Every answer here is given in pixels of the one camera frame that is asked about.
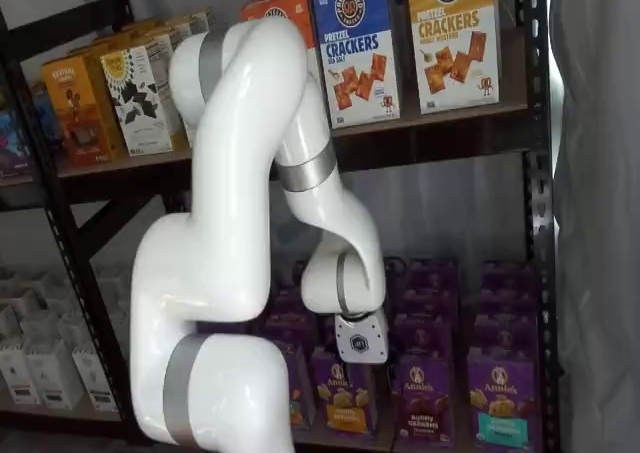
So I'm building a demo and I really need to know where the blue pretzel crackers box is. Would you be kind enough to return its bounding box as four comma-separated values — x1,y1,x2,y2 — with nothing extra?
308,0,403,131

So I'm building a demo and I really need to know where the grey curtain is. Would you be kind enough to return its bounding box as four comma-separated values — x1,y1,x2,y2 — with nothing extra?
549,0,640,453

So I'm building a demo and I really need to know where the blue purple snack bag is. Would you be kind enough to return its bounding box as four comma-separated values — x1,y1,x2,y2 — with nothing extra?
0,109,37,180

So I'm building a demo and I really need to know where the purple snack box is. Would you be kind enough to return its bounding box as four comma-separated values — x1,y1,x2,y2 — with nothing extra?
405,258,461,294
480,259,543,295
393,314,456,361
476,287,541,320
398,287,459,321
263,312,319,347
271,287,308,320
471,313,541,357

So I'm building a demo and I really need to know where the orange pretzel crackers box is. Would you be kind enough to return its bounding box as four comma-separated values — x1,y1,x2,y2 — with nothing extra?
239,0,318,50

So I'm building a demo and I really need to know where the yellow pretzel crackers box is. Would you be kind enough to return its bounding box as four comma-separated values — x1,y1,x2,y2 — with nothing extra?
405,0,503,116

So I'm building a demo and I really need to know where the purple box teal patch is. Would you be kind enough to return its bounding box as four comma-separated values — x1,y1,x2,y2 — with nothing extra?
466,347,546,451

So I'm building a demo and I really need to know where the purple box orange patch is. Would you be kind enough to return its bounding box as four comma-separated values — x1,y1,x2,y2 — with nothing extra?
310,346,378,436

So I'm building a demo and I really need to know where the purple box green patch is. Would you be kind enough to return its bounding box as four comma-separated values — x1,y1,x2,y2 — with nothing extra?
284,342,318,431

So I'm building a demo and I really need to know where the white carton box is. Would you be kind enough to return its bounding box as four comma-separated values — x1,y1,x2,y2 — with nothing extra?
56,312,94,347
19,309,64,345
0,344,42,407
24,339,84,410
71,342,122,414

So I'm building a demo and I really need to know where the purple box brown patch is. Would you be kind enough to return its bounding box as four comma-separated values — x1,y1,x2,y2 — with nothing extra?
390,353,458,449

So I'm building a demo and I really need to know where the orange snack box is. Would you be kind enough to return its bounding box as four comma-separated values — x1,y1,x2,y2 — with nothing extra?
40,52,126,169

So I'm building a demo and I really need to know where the yellow top snack box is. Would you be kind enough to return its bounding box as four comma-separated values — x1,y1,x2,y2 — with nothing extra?
122,18,196,62

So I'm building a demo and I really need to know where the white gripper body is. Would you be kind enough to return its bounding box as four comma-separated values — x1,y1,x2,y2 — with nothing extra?
333,311,391,366

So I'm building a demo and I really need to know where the black metal shelf rack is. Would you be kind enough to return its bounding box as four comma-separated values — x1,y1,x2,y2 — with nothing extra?
0,0,562,453

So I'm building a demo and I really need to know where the white box black chips print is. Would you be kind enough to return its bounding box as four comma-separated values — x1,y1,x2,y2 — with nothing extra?
99,44,175,158

